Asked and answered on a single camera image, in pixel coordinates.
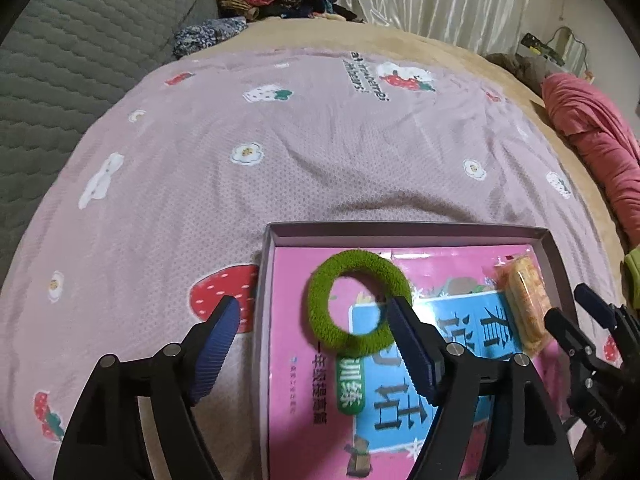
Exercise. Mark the pink picture book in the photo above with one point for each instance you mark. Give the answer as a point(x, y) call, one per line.
point(300, 410)

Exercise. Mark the grey cardboard box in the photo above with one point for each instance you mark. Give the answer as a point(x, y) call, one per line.
point(262, 310)

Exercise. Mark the orange wafer snack packet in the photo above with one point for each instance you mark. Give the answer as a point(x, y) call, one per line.
point(525, 300)

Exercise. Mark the pink strawberry printed blanket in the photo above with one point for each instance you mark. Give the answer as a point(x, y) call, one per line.
point(300, 160)

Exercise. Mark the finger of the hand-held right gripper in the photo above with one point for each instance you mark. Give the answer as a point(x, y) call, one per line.
point(595, 306)
point(567, 332)

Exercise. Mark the oval vanity mirror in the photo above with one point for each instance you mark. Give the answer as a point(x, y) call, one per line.
point(567, 47)

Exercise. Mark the pink quilt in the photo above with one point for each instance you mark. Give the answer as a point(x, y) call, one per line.
point(600, 130)

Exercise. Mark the grey quilted headboard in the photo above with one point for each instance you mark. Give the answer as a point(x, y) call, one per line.
point(75, 60)

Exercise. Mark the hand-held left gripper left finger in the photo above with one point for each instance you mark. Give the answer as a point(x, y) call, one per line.
point(215, 355)

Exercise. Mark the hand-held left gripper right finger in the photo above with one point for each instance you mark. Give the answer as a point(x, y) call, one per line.
point(411, 355)

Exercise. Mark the blue floral cloth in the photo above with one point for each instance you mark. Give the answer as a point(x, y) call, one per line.
point(210, 35)

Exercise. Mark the brown cloth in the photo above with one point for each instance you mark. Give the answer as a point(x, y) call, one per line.
point(515, 67)

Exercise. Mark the green cloth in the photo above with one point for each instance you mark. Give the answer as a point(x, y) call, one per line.
point(634, 270)

